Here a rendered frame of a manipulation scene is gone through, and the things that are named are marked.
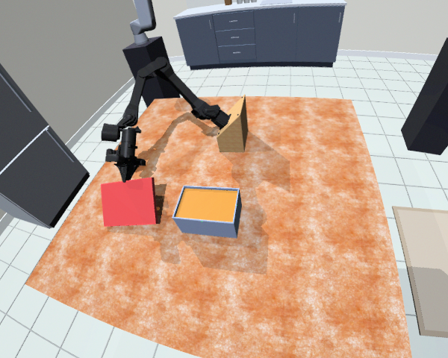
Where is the red rectangular lid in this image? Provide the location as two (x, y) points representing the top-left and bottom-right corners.
(101, 178), (158, 227)

